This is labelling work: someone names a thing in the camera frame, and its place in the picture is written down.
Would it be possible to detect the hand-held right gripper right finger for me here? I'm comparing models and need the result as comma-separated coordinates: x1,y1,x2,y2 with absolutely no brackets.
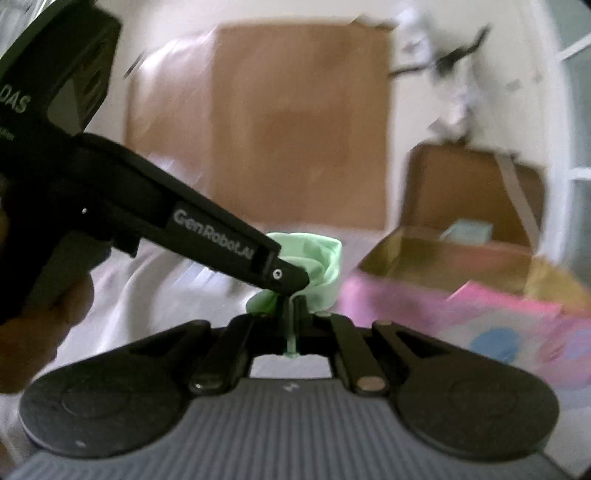
294,295,455,395

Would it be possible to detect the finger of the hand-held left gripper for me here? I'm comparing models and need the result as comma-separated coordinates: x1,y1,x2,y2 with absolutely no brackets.
111,143,309,297

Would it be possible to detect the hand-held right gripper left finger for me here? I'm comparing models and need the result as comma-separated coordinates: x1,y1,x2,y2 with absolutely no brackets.
124,295,288,395

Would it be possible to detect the green cloth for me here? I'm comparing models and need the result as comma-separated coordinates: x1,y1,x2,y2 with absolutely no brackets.
246,232,343,360

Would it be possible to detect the pink tin box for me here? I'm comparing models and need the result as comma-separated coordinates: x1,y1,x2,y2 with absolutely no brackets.
339,225,591,402

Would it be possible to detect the person's left hand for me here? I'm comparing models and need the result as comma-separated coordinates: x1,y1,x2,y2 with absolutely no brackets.
0,274,95,394

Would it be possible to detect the grey floral bedsheet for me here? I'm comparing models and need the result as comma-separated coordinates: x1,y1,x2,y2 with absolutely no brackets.
0,226,402,462

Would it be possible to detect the wooden board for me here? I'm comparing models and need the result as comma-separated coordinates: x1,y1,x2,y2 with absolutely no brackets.
124,22,393,232

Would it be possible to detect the teal plastic cup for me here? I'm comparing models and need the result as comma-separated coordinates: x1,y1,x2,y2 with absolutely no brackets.
441,220,494,245

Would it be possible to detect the brown woven chair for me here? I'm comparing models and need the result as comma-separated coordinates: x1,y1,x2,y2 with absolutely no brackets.
401,142,548,252

